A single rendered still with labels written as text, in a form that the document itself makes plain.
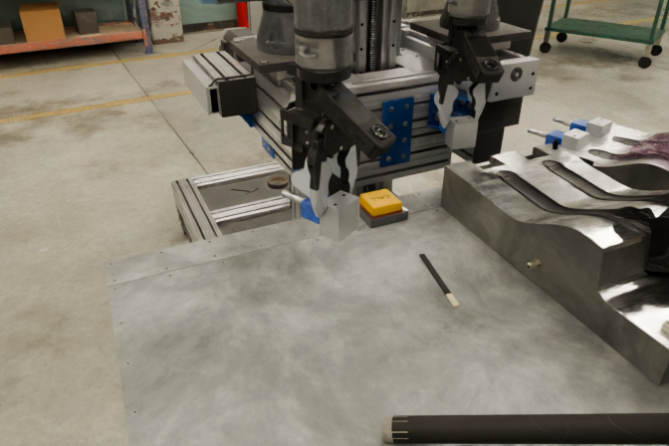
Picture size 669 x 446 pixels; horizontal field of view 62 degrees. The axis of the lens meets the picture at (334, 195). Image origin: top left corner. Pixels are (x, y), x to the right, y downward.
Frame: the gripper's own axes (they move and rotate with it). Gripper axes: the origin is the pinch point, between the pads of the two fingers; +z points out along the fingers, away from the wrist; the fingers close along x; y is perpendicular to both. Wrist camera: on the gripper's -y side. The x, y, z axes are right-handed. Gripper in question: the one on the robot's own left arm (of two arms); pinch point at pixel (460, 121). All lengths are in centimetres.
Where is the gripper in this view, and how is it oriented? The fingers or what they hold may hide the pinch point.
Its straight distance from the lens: 113.2
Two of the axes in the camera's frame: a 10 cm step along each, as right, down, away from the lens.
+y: -2.4, -4.7, 8.5
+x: -9.7, 1.2, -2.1
